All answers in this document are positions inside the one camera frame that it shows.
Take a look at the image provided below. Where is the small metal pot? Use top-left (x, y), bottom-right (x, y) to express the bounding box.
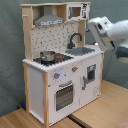
top-left (40, 51), bottom-right (55, 62)

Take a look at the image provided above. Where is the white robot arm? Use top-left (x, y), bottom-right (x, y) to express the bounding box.
top-left (88, 17), bottom-right (128, 63)

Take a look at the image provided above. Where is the wooden toy kitchen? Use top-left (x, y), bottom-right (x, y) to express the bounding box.
top-left (22, 2), bottom-right (104, 127)

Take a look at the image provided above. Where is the black toy stovetop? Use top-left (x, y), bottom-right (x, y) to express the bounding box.
top-left (34, 53), bottom-right (72, 66)

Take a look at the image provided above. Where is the grey toy sink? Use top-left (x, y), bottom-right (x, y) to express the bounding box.
top-left (66, 47), bottom-right (94, 56)

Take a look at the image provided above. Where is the black toy faucet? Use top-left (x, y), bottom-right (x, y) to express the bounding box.
top-left (67, 33), bottom-right (82, 49)

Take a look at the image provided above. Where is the white cupboard door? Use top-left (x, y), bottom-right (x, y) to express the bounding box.
top-left (80, 55), bottom-right (102, 106)

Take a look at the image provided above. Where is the toy oven door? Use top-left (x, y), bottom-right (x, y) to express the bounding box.
top-left (55, 84), bottom-right (74, 111)

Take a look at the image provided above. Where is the grey range hood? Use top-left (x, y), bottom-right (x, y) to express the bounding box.
top-left (35, 6), bottom-right (64, 27)

